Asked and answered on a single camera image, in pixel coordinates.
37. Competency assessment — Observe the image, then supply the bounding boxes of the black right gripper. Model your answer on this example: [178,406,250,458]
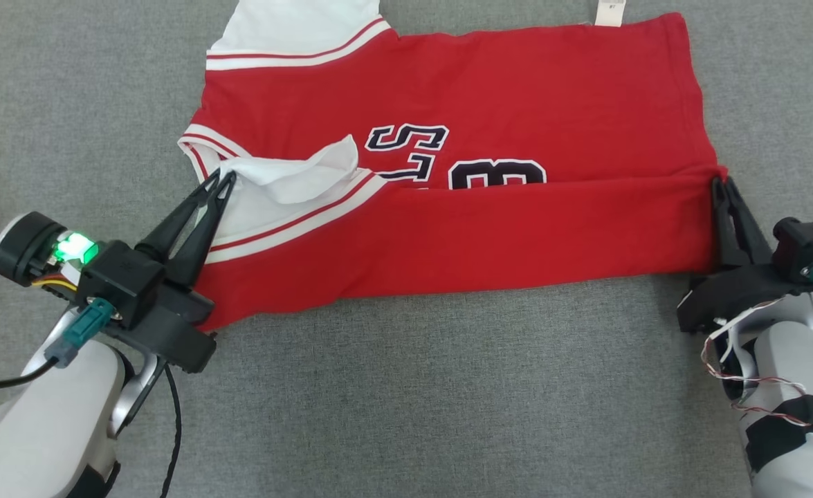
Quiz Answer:
[676,176,813,333]

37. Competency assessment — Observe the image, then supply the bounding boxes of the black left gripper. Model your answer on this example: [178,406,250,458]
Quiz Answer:
[0,171,237,375]

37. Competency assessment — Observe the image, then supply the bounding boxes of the red numbered jersey white sleeves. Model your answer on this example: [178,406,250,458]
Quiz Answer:
[178,0,729,331]

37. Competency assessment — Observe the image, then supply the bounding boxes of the thin red white wire bundle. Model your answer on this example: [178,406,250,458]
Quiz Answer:
[700,297,812,427]

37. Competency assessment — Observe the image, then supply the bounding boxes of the left camera cable teal plug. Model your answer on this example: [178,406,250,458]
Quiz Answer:
[0,298,114,396]

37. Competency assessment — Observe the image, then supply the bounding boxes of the thin black cable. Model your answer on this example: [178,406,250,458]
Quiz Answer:
[159,362,183,498]

